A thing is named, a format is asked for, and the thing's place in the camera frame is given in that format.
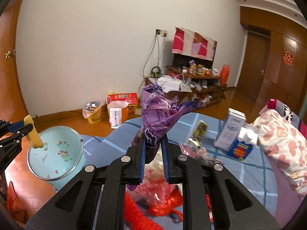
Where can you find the red double happiness sticker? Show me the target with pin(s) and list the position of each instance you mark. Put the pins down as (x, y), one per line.
(288, 58)

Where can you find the pink heart pillow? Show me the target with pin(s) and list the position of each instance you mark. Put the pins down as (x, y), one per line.
(285, 144)

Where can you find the pink white patchwork cloth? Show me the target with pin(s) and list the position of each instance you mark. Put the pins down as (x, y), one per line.
(193, 44)

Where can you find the black yellow snack packet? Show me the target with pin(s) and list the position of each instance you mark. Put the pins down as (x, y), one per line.
(198, 133)

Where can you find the brown wooden door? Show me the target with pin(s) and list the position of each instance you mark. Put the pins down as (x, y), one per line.
(254, 65)

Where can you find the white box on cabinet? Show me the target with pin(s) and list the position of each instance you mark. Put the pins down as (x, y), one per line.
(167, 83)

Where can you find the red cardboard box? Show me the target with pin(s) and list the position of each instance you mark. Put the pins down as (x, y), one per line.
(130, 97)

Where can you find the wall power socket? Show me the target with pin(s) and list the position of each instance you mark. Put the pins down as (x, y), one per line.
(163, 33)

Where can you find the pink clear plastic wrapper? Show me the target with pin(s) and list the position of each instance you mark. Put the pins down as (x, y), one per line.
(154, 189)

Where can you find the wooden tv cabinet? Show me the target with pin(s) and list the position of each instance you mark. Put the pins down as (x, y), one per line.
(200, 81)

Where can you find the light blue trash bin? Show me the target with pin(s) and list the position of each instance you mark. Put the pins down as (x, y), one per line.
(61, 157)

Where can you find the orange plastic container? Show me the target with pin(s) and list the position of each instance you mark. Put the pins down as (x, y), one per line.
(224, 74)

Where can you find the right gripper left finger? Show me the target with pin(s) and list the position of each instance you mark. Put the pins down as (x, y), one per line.
(142, 158)

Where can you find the purple plastic wrapper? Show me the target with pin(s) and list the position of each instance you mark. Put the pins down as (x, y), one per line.
(159, 115)

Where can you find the yellow snack piece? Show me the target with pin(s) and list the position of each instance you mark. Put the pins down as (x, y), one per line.
(33, 137)

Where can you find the blue plaid bed sheet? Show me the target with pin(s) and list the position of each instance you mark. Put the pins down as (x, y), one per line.
(255, 173)

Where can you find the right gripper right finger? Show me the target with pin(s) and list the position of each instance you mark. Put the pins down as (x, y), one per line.
(164, 145)

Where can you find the black white cow pillow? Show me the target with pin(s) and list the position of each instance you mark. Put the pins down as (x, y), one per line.
(287, 114)

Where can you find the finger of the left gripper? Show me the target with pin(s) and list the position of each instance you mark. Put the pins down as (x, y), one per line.
(11, 127)
(14, 136)

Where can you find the white tall carton box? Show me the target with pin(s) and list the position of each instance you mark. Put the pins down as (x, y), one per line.
(229, 130)

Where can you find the red plastic bag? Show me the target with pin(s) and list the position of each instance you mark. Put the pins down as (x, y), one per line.
(135, 219)

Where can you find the blue yellow small box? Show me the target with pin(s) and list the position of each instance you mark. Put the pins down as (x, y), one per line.
(240, 150)

